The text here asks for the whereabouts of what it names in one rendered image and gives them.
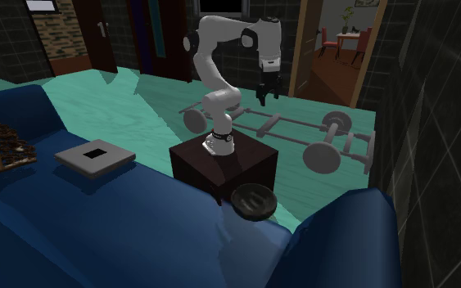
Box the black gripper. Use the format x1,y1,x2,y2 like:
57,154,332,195
255,71,283,107

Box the open wooden door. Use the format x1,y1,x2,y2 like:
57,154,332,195
287,0,321,99

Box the brown triangular wooden frame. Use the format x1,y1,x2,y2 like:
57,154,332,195
0,118,38,173

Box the dark door with teal panel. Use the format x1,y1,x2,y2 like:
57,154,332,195
125,0,193,84

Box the blue sofa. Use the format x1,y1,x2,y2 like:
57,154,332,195
0,83,403,288

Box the red chair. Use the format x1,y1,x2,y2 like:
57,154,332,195
350,26,373,65
319,26,339,59

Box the dark brown door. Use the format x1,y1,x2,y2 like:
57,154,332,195
71,0,119,74

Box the dark brown robot stand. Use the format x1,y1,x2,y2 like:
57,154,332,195
169,129,279,207

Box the black bowl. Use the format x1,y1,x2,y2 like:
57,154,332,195
230,182,278,222

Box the green potted plant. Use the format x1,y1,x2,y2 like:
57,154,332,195
339,6,355,35

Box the dark window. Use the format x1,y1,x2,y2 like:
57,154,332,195
197,0,251,18

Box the window with pale pane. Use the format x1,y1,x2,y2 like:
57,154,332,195
24,0,60,16

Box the grey flat box black square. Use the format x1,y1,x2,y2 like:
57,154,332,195
53,138,138,181

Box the white dining table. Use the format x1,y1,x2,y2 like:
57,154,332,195
335,31,362,61

